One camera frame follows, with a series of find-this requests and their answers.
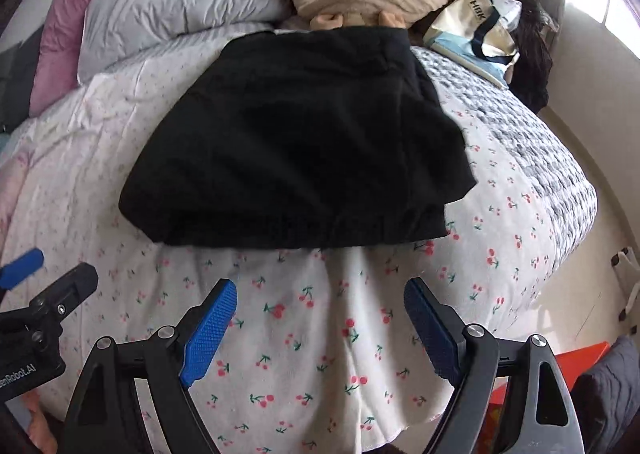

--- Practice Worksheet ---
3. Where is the window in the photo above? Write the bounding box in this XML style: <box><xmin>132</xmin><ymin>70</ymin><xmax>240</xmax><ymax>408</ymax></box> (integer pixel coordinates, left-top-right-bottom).
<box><xmin>597</xmin><ymin>0</ymin><xmax>640</xmax><ymax>65</ymax></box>

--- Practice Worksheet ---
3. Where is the pink pillow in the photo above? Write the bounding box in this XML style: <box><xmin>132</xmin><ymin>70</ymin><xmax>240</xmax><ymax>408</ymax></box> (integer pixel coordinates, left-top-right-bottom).
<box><xmin>28</xmin><ymin>0</ymin><xmax>108</xmax><ymax>117</ymax></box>

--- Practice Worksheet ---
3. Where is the white office chair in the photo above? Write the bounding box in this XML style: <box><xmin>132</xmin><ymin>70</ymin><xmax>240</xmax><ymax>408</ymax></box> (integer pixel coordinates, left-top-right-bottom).
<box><xmin>610</xmin><ymin>249</ymin><xmax>640</xmax><ymax>322</ymax></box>

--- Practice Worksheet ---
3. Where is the cherry print bedsheet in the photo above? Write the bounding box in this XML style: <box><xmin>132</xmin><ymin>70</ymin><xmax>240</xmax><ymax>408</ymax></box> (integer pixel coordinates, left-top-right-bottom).
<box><xmin>0</xmin><ymin>26</ymin><xmax>576</xmax><ymax>454</ymax></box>

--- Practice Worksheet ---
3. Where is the dark fuzzy garment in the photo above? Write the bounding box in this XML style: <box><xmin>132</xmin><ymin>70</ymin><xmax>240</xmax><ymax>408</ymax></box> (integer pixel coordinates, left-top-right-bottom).
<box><xmin>505</xmin><ymin>0</ymin><xmax>556</xmax><ymax>115</ymax></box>

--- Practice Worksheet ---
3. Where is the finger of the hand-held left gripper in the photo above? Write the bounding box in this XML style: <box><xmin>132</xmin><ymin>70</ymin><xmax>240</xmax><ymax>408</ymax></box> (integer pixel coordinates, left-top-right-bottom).
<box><xmin>0</xmin><ymin>248</ymin><xmax>45</xmax><ymax>290</ymax></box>

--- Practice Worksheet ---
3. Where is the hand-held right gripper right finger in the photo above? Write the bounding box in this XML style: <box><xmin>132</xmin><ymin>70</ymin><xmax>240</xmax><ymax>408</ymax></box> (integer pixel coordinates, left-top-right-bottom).
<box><xmin>403</xmin><ymin>277</ymin><xmax>586</xmax><ymax>454</ymax></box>

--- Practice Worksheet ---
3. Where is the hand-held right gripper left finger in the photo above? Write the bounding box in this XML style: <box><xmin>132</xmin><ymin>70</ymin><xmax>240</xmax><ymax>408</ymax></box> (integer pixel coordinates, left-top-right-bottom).
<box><xmin>64</xmin><ymin>279</ymin><xmax>238</xmax><ymax>454</ymax></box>

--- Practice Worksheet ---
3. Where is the dark grey quilted cloth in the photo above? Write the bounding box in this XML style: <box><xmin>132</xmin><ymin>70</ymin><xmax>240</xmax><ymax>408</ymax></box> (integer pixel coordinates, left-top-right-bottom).
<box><xmin>570</xmin><ymin>334</ymin><xmax>640</xmax><ymax>454</ymax></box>

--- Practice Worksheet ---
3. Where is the orange box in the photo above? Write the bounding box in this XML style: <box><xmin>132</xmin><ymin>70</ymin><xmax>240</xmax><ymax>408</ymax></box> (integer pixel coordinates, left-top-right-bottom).
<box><xmin>487</xmin><ymin>341</ymin><xmax>612</xmax><ymax>454</ymax></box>

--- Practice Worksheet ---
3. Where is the black garment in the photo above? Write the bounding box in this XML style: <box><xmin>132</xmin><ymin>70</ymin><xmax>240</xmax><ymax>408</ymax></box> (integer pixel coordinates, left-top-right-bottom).
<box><xmin>118</xmin><ymin>25</ymin><xmax>477</xmax><ymax>250</ymax></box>

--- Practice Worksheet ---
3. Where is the person's left forearm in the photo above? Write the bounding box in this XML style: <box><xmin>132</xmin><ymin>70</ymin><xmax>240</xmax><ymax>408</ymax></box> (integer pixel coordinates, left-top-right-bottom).
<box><xmin>22</xmin><ymin>391</ymin><xmax>58</xmax><ymax>454</ymax></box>

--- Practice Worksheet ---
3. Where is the dark grey pillow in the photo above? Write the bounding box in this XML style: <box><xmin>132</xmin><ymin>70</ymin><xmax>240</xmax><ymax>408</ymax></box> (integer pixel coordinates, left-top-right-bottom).
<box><xmin>0</xmin><ymin>26</ymin><xmax>46</xmax><ymax>132</ymax></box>

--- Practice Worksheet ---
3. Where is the cream and blue tote bag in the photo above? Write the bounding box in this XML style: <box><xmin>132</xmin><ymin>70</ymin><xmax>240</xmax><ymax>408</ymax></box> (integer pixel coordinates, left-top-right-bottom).
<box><xmin>422</xmin><ymin>0</ymin><xmax>523</xmax><ymax>85</ymax></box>

